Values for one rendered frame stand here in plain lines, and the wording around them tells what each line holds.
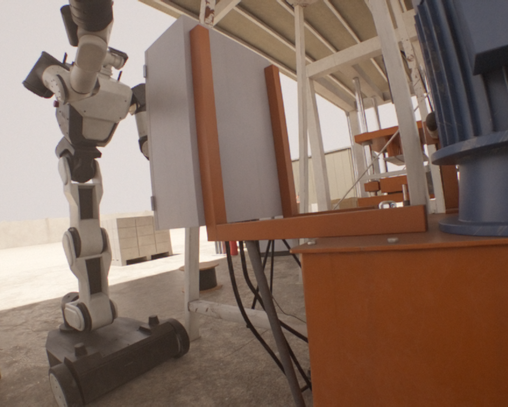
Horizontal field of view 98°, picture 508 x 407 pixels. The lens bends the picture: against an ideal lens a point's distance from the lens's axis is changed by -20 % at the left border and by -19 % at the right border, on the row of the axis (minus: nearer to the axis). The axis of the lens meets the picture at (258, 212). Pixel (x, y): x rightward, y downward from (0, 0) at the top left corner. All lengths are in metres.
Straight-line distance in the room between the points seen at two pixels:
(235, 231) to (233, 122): 0.36
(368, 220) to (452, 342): 0.21
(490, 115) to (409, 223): 0.18
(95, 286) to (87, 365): 0.40
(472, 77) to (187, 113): 0.60
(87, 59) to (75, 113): 0.51
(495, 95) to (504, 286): 0.21
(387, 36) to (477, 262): 0.82
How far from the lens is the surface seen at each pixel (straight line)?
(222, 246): 4.84
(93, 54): 0.75
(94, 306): 1.38
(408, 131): 0.89
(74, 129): 1.27
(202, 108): 0.72
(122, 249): 5.26
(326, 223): 0.48
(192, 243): 1.43
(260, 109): 0.96
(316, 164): 3.75
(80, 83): 0.89
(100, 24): 0.71
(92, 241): 1.33
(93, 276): 1.39
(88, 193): 1.39
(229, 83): 0.89
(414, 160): 0.87
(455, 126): 0.40
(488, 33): 0.35
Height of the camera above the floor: 0.66
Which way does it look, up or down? level
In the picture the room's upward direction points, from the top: 7 degrees counter-clockwise
